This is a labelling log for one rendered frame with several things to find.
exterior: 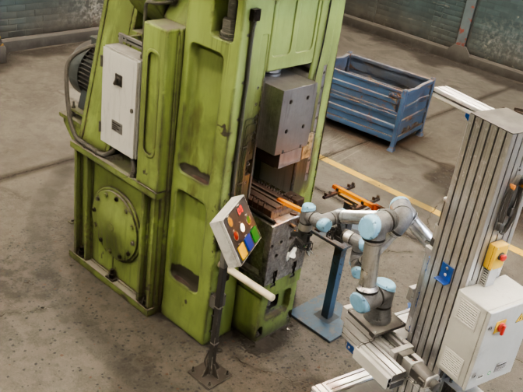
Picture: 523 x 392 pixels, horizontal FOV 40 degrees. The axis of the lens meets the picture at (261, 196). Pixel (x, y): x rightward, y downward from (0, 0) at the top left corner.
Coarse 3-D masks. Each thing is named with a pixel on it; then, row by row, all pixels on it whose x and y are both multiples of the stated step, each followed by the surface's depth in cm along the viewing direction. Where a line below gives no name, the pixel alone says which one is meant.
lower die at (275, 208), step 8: (256, 184) 462; (256, 192) 455; (272, 192) 458; (248, 200) 449; (256, 200) 448; (264, 200) 447; (272, 200) 448; (288, 200) 451; (256, 208) 446; (264, 208) 441; (272, 208) 441; (280, 208) 444; (288, 208) 450; (272, 216) 441
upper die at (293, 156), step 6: (258, 150) 431; (294, 150) 429; (300, 150) 434; (258, 156) 433; (264, 156) 429; (270, 156) 426; (276, 156) 422; (282, 156) 422; (288, 156) 427; (294, 156) 432; (270, 162) 427; (276, 162) 423; (282, 162) 424; (288, 162) 429; (294, 162) 434
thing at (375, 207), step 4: (336, 184) 476; (340, 188) 471; (344, 188) 472; (344, 192) 469; (348, 192) 468; (352, 192) 468; (352, 196) 466; (356, 196) 464; (356, 200) 464; (360, 200) 461; (364, 200) 461; (364, 204) 460; (368, 204) 458; (372, 204) 457; (376, 204) 456; (372, 208) 455; (376, 208) 455
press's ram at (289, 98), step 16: (272, 80) 411; (288, 80) 415; (304, 80) 419; (272, 96) 405; (288, 96) 403; (304, 96) 414; (272, 112) 408; (288, 112) 409; (304, 112) 420; (272, 128) 411; (288, 128) 415; (304, 128) 427; (272, 144) 415; (288, 144) 422; (304, 144) 434
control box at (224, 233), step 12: (228, 204) 399; (240, 204) 399; (216, 216) 386; (228, 216) 383; (240, 216) 396; (252, 216) 409; (216, 228) 379; (228, 228) 380; (228, 240) 380; (240, 240) 390; (252, 240) 402; (228, 252) 383; (228, 264) 387; (240, 264) 384
